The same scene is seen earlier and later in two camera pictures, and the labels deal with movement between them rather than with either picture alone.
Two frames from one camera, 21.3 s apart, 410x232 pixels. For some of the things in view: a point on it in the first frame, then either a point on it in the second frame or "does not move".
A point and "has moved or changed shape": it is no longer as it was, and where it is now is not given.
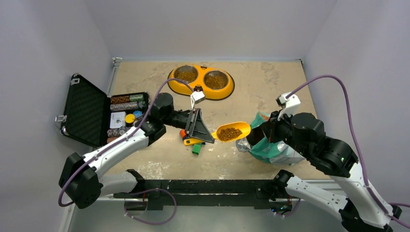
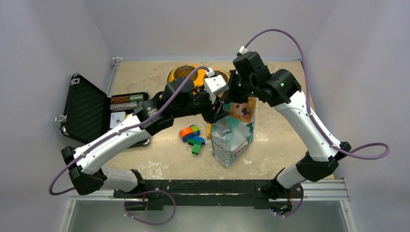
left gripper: (195, 127) to (218, 112)
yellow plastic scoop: (226, 132) has moved or changed shape
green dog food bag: (277, 152) to (232, 133)
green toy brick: (196, 148) does not move
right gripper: (270, 127) to (232, 96)
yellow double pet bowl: (216, 84) does not move
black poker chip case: (95, 118) does not move
